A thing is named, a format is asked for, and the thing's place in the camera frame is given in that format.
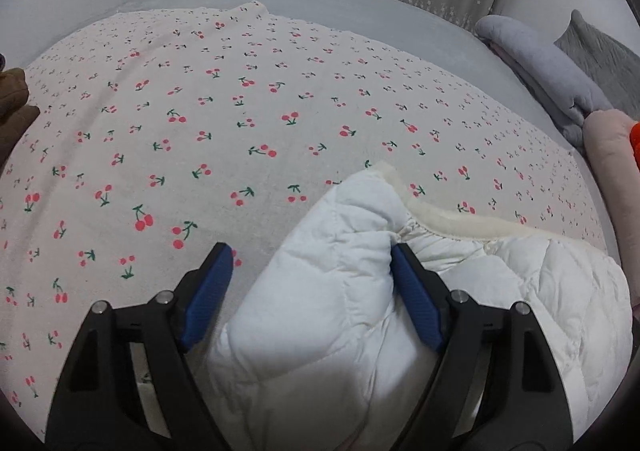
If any cherry print blanket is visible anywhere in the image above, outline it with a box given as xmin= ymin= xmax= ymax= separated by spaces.
xmin=0 ymin=1 xmax=623 ymax=432

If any pink pillow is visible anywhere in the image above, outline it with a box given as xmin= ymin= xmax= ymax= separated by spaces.
xmin=582 ymin=110 xmax=640 ymax=212

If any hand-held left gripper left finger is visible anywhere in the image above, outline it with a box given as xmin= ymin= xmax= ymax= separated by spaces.
xmin=45 ymin=242 xmax=235 ymax=451

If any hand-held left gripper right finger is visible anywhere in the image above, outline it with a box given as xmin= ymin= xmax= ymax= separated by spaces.
xmin=390 ymin=242 xmax=573 ymax=451

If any brown clothing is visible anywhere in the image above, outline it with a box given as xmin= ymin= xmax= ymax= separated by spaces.
xmin=0 ymin=68 xmax=41 ymax=166

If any folded grey-blue blanket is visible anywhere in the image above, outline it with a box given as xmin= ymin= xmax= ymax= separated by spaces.
xmin=475 ymin=15 xmax=613 ymax=146

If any grey bed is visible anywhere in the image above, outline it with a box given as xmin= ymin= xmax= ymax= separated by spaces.
xmin=30 ymin=0 xmax=601 ymax=156

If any white quilted jacket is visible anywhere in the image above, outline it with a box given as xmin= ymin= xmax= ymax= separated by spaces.
xmin=205 ymin=162 xmax=633 ymax=451

